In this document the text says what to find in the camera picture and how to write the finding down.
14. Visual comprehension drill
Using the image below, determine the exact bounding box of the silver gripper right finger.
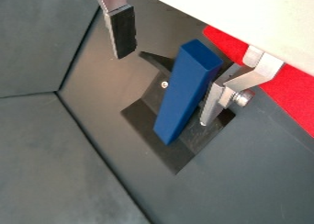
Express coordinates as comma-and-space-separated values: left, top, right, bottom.
201, 46, 284, 126

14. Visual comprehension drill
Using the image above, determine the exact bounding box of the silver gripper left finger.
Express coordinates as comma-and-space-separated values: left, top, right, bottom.
98, 0, 138, 59

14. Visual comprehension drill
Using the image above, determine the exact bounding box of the blue rectangular block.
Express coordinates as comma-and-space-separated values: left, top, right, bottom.
154, 39, 223, 145

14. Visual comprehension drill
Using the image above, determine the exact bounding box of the red shape sorter board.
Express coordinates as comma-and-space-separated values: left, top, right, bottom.
203, 26, 314, 138

